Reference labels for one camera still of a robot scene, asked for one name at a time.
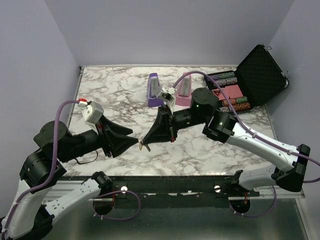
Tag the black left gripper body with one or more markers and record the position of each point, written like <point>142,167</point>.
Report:
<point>104,137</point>

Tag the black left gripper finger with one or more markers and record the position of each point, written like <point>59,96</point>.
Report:
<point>120,144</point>
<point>107,124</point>

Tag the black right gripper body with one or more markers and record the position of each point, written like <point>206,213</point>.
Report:
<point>172,121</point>

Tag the pink metronome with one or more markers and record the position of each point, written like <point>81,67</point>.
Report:
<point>183,92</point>

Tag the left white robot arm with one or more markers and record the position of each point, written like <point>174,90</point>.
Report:
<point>31,219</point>

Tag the pink card deck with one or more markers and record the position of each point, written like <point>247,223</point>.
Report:
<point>234,91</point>

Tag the purple metronome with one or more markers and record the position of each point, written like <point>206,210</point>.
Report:
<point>153,88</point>

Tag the red-backed card deck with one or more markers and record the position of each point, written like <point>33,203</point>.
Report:
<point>217,93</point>

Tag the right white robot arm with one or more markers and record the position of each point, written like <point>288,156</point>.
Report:
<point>287,162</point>

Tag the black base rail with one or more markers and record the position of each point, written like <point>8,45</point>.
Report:
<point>163,192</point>

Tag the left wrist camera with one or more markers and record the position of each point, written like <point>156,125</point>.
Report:
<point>91,112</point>

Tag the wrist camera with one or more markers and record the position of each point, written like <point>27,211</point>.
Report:
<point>168,96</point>
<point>91,112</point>

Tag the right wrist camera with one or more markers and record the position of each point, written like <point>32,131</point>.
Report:
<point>168,96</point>

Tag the yellow-capped key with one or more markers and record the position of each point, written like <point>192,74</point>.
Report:
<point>142,147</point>

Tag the black poker chip case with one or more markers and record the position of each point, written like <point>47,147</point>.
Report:
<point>258,76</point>

